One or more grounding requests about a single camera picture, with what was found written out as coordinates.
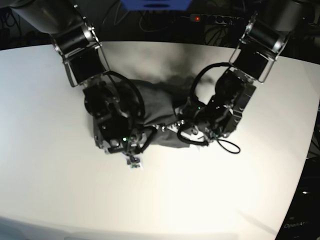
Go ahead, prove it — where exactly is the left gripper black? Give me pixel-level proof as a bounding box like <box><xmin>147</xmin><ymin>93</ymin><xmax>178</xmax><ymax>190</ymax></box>
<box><xmin>175</xmin><ymin>99</ymin><xmax>243</xmax><ymax>143</ymax></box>

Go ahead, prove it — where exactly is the blue plastic bin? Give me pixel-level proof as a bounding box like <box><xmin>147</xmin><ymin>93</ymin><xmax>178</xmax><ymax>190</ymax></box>
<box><xmin>121</xmin><ymin>0</ymin><xmax>192</xmax><ymax>11</ymax></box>

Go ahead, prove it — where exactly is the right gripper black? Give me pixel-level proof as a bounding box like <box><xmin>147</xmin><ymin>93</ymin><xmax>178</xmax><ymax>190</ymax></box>
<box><xmin>93</xmin><ymin>117</ymin><xmax>157</xmax><ymax>155</ymax></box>

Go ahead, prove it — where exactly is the black box with lettering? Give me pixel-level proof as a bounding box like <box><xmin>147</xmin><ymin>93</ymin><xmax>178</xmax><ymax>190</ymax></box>
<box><xmin>276</xmin><ymin>157</ymin><xmax>320</xmax><ymax>240</ymax></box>

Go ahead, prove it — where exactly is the grey T-shirt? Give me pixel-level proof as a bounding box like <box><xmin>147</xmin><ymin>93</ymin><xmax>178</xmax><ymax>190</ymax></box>
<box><xmin>83</xmin><ymin>72</ymin><xmax>210</xmax><ymax>149</ymax></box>

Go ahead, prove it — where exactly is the black power strip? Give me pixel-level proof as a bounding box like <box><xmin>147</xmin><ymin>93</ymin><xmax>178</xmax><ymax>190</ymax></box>
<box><xmin>189</xmin><ymin>13</ymin><xmax>245</xmax><ymax>26</ymax></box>

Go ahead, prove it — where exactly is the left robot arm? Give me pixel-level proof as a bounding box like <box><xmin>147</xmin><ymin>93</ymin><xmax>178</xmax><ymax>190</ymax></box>
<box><xmin>177</xmin><ymin>0</ymin><xmax>320</xmax><ymax>146</ymax></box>

